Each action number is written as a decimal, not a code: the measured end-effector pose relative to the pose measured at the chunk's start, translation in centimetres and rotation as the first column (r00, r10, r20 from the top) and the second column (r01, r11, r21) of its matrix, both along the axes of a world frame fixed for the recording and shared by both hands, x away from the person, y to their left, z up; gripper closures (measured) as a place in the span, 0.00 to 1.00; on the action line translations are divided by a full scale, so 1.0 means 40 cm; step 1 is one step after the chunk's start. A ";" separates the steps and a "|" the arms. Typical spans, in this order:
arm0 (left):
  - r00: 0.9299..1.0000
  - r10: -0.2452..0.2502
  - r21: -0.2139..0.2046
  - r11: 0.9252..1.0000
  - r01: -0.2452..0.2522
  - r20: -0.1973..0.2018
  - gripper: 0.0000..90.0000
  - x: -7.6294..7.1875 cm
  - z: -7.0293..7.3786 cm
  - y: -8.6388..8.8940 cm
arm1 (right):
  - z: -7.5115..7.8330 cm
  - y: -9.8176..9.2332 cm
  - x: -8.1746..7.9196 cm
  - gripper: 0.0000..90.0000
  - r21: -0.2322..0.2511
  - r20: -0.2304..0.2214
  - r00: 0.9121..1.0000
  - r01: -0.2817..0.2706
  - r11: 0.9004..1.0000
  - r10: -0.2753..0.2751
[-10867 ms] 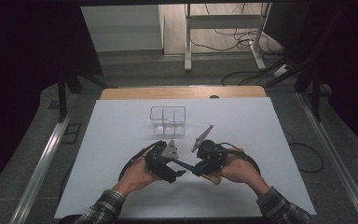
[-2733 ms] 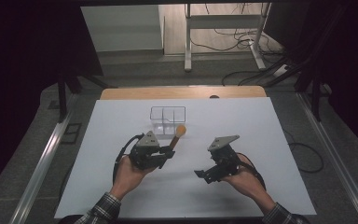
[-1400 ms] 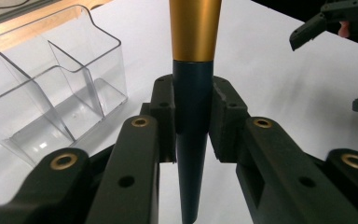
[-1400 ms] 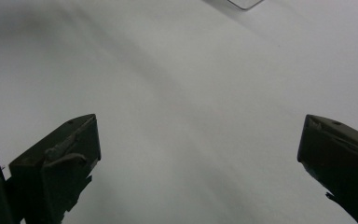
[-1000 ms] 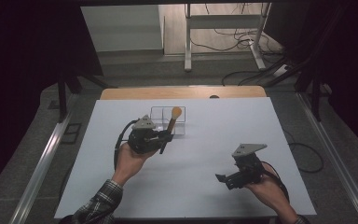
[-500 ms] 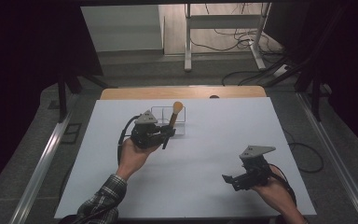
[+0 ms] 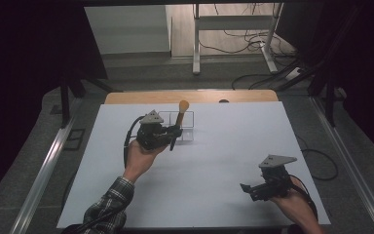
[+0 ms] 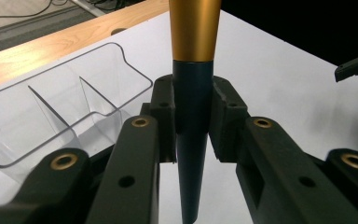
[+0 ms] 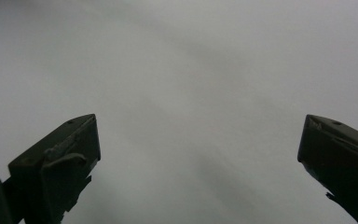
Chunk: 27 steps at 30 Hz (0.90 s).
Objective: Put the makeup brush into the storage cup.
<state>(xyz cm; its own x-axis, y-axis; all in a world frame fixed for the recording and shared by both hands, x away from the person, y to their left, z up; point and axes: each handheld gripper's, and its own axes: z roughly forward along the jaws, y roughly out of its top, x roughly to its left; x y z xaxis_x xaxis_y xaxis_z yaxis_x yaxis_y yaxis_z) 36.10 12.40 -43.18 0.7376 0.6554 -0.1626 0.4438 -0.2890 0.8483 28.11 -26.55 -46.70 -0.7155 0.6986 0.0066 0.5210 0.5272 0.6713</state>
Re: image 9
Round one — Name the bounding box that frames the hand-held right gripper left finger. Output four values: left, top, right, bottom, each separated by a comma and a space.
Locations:
7, 113, 103, 224

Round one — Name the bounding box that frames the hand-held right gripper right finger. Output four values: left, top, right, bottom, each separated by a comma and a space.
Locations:
296, 114, 358, 224

